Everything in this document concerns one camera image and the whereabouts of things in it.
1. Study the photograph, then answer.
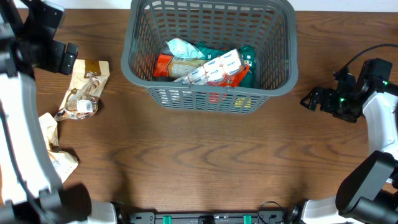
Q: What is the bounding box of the brown cookie snack pouch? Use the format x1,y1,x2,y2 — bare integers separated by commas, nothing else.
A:
54,59,110,121

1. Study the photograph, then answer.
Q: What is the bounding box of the green Nescafe coffee bag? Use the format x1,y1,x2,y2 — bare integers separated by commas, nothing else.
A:
196,42,256,88

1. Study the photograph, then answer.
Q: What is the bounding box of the Kleenex tissue multipack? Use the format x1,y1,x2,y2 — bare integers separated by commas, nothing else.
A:
175,49,246,86

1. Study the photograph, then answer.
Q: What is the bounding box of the orange cracker packet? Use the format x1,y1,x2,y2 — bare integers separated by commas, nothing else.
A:
153,53,250,88

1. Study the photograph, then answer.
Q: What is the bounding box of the small pale green sachet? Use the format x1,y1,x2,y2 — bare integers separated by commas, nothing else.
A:
166,38,205,59

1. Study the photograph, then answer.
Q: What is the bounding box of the cream paper snack pouch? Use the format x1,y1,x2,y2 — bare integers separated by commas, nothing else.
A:
39,113,78,183

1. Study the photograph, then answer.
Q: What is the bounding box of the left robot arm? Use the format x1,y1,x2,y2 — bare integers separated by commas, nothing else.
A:
1,1,118,223

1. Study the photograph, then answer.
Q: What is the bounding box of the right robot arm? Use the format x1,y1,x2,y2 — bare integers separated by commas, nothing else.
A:
296,58,397,224

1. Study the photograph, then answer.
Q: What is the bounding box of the grey plastic slotted basket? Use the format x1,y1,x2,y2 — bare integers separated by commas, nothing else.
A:
121,0,299,114

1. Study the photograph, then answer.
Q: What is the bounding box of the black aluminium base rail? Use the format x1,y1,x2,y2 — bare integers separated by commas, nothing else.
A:
124,210,303,224

